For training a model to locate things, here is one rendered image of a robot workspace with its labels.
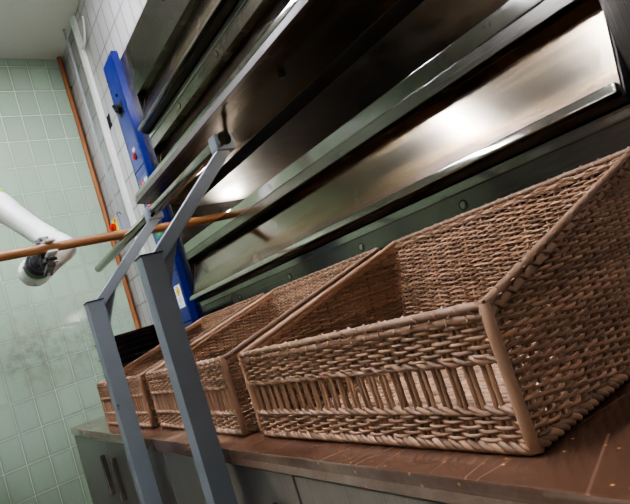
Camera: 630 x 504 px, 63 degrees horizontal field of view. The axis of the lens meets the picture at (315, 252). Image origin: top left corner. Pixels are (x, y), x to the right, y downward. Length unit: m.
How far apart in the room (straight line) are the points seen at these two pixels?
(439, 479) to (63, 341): 2.64
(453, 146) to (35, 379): 2.44
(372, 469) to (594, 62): 0.71
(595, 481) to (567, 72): 0.70
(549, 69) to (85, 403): 2.65
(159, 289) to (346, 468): 0.47
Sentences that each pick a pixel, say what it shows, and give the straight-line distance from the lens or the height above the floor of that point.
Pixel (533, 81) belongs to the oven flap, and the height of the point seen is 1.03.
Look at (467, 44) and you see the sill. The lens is 1.12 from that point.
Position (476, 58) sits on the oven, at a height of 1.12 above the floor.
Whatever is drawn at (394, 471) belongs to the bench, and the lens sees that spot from 0.62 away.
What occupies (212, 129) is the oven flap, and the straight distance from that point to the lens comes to 1.69.
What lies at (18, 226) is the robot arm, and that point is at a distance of 2.25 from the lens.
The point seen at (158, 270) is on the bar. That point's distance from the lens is 0.97.
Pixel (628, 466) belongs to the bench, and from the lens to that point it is 0.51.
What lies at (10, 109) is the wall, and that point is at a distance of 3.40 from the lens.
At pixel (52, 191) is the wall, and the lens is 3.23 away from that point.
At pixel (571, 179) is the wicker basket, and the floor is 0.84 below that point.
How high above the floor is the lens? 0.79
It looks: 5 degrees up
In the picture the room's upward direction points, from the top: 18 degrees counter-clockwise
